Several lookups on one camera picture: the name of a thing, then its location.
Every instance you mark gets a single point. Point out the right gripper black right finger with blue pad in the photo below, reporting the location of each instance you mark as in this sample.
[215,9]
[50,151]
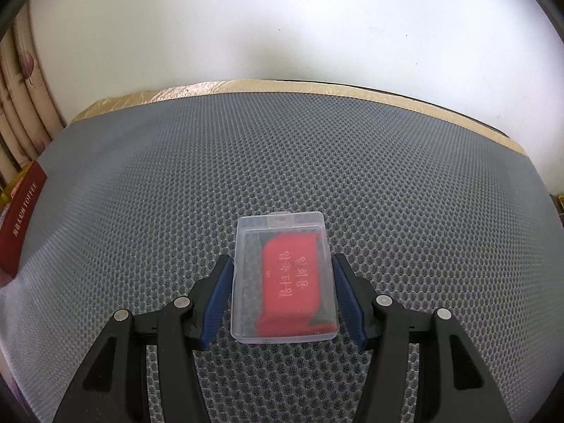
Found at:
[455,385]

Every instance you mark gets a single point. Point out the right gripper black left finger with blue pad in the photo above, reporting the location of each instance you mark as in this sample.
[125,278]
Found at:
[110,384]

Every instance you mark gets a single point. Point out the clear case red insert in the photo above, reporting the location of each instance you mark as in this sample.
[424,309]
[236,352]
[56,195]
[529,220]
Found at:
[283,291]

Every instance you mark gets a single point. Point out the grey mesh mat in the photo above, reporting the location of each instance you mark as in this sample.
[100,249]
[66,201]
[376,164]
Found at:
[138,204]

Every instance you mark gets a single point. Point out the dark red tin lid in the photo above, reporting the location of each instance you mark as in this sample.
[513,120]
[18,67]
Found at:
[18,201]

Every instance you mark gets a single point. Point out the beige table edge trim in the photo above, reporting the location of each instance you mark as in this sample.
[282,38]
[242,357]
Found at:
[241,86]

